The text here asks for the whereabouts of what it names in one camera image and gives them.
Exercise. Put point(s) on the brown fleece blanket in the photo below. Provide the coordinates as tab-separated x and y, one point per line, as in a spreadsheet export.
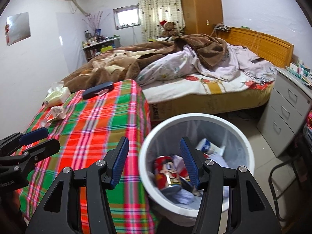
109	65

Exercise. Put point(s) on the group of small boxes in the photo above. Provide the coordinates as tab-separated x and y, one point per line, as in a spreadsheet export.
302	72

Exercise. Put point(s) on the white yogurt cup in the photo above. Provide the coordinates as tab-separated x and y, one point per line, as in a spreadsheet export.
209	148

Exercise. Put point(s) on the pale green tissue pack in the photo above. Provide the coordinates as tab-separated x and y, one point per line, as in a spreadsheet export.
57	95

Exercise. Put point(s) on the patterned curtain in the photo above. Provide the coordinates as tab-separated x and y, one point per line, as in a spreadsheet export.
158	4

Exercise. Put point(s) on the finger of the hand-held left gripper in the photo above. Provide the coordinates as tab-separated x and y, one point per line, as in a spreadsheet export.
36	134
46	148

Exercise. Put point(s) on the wall poster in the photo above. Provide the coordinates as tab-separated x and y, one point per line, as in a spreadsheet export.
18	29

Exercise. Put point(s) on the white foam fruit net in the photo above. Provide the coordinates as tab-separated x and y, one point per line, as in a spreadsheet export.
184	196

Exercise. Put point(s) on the crumpled white tissue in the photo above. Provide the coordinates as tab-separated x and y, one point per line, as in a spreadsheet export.
58	112

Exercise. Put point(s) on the cluttered shelf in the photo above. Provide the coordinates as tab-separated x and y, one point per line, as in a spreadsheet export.
97	48

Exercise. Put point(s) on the decorative branches in vase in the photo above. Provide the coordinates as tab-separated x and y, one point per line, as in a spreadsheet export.
96	22

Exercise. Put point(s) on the white round trash bin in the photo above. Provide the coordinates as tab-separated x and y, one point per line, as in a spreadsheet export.
151	136

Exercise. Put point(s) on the black metal chair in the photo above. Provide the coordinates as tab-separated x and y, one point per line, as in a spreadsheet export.
274	175

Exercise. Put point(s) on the wooden wardrobe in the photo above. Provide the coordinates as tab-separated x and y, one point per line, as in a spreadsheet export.
199	4

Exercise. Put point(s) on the power strip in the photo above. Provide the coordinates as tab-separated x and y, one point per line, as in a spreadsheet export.
221	28

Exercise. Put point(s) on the brown teddy bear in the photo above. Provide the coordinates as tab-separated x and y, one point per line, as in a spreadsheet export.
169	29

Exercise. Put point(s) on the pale pink quilt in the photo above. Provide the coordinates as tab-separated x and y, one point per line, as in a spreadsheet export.
170	65

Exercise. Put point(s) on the small window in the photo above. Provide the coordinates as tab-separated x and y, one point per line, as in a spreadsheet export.
126	17

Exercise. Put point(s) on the wooden bed with floral sheet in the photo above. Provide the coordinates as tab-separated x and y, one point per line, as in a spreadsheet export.
219	85

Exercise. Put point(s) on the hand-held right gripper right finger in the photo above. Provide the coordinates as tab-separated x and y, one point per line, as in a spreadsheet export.
189	160

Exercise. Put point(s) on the red cartoon drink can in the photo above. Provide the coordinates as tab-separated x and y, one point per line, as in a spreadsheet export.
165	173

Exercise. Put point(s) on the grey drawer cabinet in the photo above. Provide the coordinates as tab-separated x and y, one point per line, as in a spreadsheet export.
280	107

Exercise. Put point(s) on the clear plastic wrapper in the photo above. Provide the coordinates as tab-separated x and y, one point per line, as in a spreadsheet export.
46	123

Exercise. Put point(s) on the plaid tablecloth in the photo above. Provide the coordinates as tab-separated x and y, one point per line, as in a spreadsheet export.
85	131

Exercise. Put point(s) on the dark blue glasses case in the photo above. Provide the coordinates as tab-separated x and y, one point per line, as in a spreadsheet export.
97	90

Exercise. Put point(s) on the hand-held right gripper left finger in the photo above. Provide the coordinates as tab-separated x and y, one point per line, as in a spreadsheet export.
120	160

